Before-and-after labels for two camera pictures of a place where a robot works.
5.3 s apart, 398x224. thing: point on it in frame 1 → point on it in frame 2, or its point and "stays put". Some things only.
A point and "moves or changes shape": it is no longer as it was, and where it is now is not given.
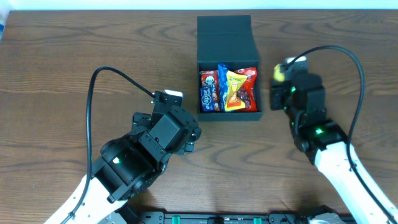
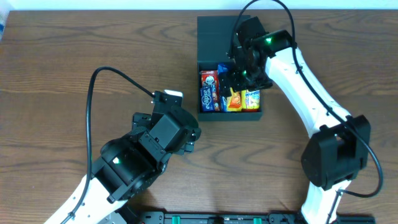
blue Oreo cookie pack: (223, 70) stays put
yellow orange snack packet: (232, 100) stays put
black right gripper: (277, 98) → (237, 81)
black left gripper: (189, 146) stays put
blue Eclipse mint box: (208, 97) stays put
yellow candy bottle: (277, 74) moves or changes shape
